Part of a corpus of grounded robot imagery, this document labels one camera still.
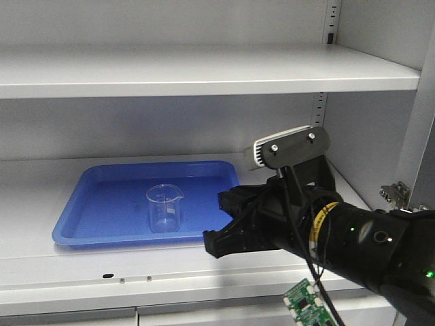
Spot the blue plastic tray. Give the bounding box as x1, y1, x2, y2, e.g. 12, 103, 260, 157
52, 161, 239, 249

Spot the grey cabinet shelf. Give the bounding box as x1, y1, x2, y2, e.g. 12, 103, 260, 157
1, 44, 421, 99

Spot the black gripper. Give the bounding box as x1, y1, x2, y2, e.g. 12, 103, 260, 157
203, 156, 343, 258

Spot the clear glass beaker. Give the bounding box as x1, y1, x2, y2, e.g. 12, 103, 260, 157
146, 184, 184, 233

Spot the green circuit board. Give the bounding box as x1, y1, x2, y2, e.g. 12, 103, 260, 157
283, 278, 336, 326

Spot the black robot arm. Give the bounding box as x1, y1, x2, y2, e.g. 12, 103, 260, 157
203, 156, 434, 325

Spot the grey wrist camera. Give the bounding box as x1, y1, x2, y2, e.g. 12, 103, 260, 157
243, 125, 330, 170

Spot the metal cabinet hinge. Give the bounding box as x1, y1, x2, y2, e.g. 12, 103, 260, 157
379, 181, 431, 213

